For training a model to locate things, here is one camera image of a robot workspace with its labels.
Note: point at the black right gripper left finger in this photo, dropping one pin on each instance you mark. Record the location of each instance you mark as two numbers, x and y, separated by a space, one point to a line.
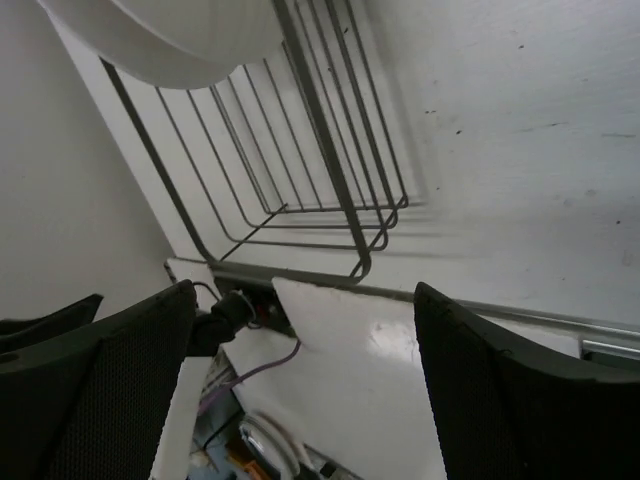
91 403

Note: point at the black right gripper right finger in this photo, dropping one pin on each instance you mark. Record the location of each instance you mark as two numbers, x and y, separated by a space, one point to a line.
506 407

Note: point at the white plate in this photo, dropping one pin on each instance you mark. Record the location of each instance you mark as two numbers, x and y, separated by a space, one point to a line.
172 44

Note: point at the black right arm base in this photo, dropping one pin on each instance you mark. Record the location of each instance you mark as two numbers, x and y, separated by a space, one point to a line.
236 310

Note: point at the wire dish rack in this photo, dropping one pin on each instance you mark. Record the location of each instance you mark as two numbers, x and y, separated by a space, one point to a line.
287 167

